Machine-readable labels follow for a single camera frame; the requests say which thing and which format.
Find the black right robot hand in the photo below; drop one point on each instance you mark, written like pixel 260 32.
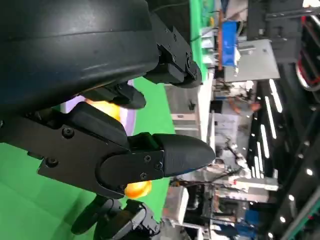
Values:
pixel 125 222

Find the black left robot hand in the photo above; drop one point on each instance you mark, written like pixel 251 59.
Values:
pixel 62 50

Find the orange white toy bread roll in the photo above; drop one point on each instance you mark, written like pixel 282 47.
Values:
pixel 110 110
pixel 138 190

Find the lilac plate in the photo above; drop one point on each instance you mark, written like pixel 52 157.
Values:
pixel 128 122

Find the green table cloth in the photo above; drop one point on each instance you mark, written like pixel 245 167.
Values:
pixel 25 200

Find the white ceiling light strip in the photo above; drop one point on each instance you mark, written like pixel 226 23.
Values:
pixel 275 95
pixel 264 141
pixel 270 117

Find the blue box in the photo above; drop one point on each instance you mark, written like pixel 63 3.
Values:
pixel 228 45

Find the person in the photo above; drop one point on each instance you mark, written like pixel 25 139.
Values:
pixel 255 106

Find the grey metal panel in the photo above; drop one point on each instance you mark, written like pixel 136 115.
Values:
pixel 260 62

